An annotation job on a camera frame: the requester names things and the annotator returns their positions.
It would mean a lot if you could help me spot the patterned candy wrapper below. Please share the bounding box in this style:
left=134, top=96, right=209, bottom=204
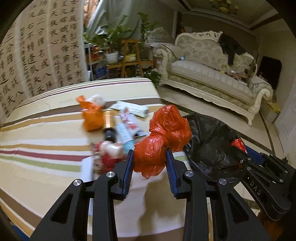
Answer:
left=91, top=143, right=103, bottom=175

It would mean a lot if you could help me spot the white yogurt bottle red cap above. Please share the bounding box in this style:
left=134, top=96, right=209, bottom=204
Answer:
left=95, top=141, right=125, bottom=173

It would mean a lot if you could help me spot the red plastic bag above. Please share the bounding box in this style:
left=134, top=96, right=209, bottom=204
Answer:
left=133, top=105, right=192, bottom=179

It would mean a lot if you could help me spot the orange plastic bag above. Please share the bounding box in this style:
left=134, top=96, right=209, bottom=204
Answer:
left=76, top=95, right=104, bottom=131

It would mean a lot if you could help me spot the brown gold-label glass bottle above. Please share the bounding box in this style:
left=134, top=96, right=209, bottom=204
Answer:
left=103, top=110, right=116, bottom=143

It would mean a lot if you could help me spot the white long sachet packet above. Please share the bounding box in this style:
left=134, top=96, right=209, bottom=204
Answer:
left=109, top=101, right=149, bottom=118

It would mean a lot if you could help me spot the red white snack packet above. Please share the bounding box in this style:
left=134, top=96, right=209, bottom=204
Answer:
left=119, top=108, right=147, bottom=138

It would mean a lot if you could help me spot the white tissue ball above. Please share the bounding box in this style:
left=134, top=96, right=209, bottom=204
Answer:
left=86, top=94, right=105, bottom=107

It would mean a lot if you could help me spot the blue white toothpaste box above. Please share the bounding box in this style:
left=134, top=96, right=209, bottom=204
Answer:
left=116, top=123, right=135, bottom=154

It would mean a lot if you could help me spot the black trash bag bin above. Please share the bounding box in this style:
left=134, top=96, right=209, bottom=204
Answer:
left=183, top=113, right=248, bottom=186

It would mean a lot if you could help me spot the striped tablecloth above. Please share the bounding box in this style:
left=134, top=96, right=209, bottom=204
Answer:
left=1, top=78, right=186, bottom=240

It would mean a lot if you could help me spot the ornate cream sofa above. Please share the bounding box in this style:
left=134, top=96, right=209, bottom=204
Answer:
left=154, top=31, right=273, bottom=125

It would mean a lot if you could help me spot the black garment on sofa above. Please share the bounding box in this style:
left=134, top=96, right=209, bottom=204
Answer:
left=218, top=33, right=246, bottom=65

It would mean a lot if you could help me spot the small floor plant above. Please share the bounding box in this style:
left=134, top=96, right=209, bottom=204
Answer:
left=143, top=66, right=162, bottom=87

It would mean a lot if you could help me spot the metal shelf rack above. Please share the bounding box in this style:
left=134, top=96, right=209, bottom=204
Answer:
left=84, top=43, right=108, bottom=81

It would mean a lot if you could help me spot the yellow bowl on stand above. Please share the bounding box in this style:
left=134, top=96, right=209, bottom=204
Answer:
left=125, top=54, right=137, bottom=63

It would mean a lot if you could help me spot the wooden plant stand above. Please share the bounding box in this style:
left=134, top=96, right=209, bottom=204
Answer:
left=106, top=39, right=153, bottom=78

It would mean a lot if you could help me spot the tall leafy plant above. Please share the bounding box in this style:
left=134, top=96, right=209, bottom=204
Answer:
left=137, top=12, right=159, bottom=60

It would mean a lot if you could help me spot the calligraphy folding screen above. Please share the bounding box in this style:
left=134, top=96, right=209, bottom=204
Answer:
left=1, top=0, right=89, bottom=125

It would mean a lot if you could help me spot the potted green plant white pot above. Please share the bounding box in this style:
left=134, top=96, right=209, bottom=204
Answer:
left=83, top=15, right=132, bottom=65

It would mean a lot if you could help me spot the grey curtain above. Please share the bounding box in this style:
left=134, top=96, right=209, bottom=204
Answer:
left=84, top=0, right=176, bottom=40

